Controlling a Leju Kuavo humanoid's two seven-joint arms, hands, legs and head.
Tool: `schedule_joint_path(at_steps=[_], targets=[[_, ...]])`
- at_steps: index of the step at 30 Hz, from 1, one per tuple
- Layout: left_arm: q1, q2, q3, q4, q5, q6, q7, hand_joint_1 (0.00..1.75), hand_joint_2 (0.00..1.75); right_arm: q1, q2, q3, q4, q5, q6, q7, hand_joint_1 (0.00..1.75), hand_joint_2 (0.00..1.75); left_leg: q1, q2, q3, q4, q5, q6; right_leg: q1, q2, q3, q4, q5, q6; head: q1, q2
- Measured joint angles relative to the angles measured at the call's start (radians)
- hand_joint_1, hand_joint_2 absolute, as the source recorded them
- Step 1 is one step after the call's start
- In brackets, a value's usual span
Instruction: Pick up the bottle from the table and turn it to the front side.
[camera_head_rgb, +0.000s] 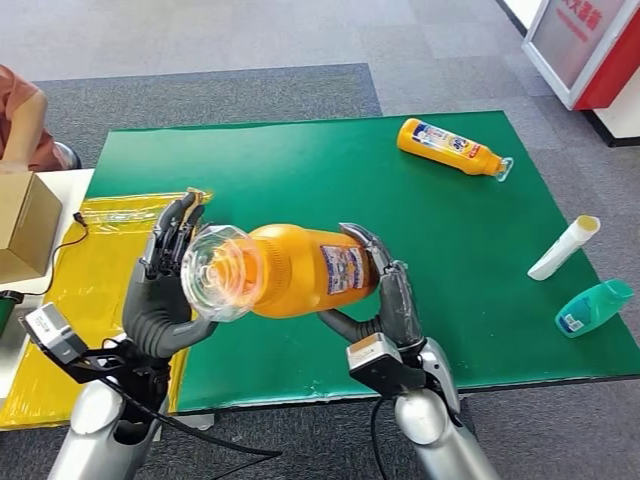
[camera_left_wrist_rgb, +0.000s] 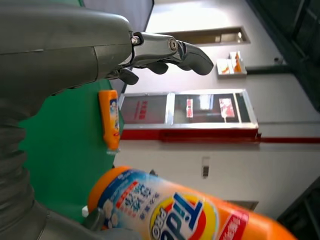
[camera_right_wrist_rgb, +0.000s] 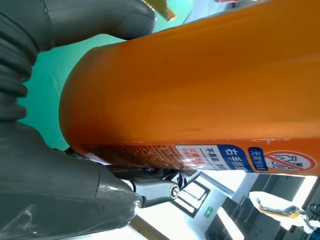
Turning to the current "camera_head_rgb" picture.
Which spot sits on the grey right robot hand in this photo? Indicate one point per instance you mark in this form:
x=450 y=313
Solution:
x=397 y=301

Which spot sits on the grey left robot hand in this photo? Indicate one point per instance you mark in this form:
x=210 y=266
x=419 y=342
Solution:
x=152 y=311

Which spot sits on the orange bottle with clear cap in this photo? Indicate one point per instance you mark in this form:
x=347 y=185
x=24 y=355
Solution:
x=445 y=147
x=295 y=272

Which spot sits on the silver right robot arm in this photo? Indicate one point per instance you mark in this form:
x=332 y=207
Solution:
x=435 y=430

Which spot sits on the white bottle with yellow cap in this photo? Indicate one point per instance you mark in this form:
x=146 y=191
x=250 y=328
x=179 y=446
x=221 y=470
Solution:
x=560 y=250

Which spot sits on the teal bottle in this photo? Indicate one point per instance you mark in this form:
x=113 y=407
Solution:
x=590 y=308

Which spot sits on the yellow plastic bag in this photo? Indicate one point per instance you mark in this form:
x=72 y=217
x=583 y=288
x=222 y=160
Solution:
x=90 y=285

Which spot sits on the white table foot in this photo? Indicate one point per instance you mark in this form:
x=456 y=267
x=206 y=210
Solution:
x=192 y=421

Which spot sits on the green table mat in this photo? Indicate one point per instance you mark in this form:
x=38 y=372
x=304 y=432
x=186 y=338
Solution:
x=300 y=172

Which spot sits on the black chair base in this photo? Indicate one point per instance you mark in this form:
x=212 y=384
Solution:
x=70 y=157

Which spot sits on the cardboard box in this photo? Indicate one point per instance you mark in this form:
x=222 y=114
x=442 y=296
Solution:
x=25 y=225

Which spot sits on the dark green cup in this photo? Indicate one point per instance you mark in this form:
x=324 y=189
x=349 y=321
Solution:
x=7 y=308

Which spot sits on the person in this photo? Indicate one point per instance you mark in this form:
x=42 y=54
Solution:
x=23 y=119

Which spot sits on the red and white sign stand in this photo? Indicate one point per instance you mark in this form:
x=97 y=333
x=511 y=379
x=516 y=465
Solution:
x=575 y=40

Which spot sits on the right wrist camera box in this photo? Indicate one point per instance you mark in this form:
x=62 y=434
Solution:
x=375 y=361

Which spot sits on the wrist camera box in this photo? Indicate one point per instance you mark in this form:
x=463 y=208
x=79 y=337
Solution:
x=52 y=330
x=375 y=361

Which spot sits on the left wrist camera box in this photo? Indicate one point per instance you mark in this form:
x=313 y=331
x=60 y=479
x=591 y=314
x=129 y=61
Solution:
x=52 y=330

